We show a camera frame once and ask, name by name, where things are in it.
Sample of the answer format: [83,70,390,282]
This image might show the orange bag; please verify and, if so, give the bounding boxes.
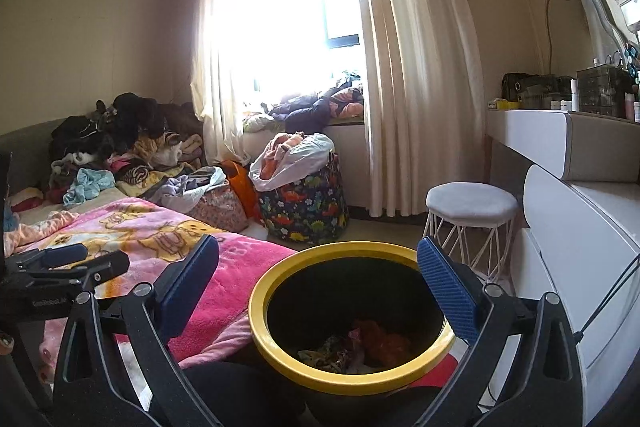
[220,159,260,221]

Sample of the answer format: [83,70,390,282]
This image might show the pile of clothes on bed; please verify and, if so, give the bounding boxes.
[47,92,207,204]

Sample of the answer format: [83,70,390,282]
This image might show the light blue garment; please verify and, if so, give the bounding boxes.
[62,168,115,209]

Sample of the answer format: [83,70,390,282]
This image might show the white bag of clothes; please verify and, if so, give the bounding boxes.
[248,132,334,192]

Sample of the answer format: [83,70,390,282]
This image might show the white dresser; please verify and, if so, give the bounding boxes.
[487,109,639,426]

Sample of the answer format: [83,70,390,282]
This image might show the left hand painted nails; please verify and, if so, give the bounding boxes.
[1,332,53,385]

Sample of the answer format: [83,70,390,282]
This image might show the black cable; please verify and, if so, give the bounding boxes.
[572,256,640,347]

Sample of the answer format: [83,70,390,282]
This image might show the clear cosmetic organizer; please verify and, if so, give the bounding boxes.
[577,65,634,118]

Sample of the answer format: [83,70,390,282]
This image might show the cream curtain right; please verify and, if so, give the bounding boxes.
[359,0,486,218]

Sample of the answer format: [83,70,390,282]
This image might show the red plastic wrapper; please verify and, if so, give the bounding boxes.
[348,320,412,369]

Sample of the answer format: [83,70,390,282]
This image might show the dinosaur print laundry basket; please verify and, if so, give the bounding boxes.
[257,153,349,245]

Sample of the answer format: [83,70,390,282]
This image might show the pink floral fabric basket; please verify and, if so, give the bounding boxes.
[189,184,248,233]

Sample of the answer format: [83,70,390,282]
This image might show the cream curtain left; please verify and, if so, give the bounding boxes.
[190,0,250,164]

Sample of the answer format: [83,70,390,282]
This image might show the cream curtain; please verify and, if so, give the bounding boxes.
[190,0,250,164]
[359,0,486,218]

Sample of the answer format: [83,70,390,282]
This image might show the dark bag on dresser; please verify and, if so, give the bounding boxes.
[501,72,572,109]

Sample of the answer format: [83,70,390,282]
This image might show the clothes on window sill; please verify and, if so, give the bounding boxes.
[243,72,364,134]

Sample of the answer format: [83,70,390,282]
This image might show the white wire stool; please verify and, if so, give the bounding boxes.
[423,182,518,281]

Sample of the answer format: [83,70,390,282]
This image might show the pink cartoon blanket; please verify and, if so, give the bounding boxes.
[3,198,295,369]

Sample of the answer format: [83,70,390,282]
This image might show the yellow rimmed black trash bin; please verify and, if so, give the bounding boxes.
[248,242,456,397]

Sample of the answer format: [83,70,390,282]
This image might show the grey bed headboard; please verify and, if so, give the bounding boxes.
[1,119,63,195]

